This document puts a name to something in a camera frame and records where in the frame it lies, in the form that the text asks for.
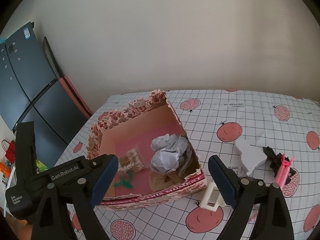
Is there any black action figure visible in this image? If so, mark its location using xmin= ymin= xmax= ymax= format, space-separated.
xmin=263 ymin=146 xmax=296 ymax=185

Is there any pink hair clip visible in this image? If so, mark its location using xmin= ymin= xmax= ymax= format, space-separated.
xmin=275 ymin=154 xmax=296 ymax=189

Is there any red bag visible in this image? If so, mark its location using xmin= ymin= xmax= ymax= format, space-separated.
xmin=1 ymin=139 xmax=15 ymax=164

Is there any cream plastic holder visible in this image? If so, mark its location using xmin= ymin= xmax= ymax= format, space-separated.
xmin=199 ymin=181 xmax=226 ymax=212

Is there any green plastic toy piece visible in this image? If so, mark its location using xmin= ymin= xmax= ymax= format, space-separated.
xmin=114 ymin=171 xmax=133 ymax=189

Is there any pomegranate grid tablecloth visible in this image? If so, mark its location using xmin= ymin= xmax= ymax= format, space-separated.
xmin=53 ymin=89 xmax=320 ymax=240

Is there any pink folded board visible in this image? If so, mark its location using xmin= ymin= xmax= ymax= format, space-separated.
xmin=59 ymin=76 xmax=93 ymax=119

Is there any brown furry item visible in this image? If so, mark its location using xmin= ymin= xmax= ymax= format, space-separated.
xmin=149 ymin=153 xmax=200 ymax=192

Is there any dark blue refrigerator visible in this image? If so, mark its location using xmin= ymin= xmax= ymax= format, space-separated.
xmin=1 ymin=22 xmax=88 ymax=168

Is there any floral cardboard box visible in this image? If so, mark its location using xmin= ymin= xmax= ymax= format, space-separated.
xmin=87 ymin=90 xmax=207 ymax=211

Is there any crumpled white paper ball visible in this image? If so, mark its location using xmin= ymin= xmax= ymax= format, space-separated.
xmin=150 ymin=134 xmax=192 ymax=177

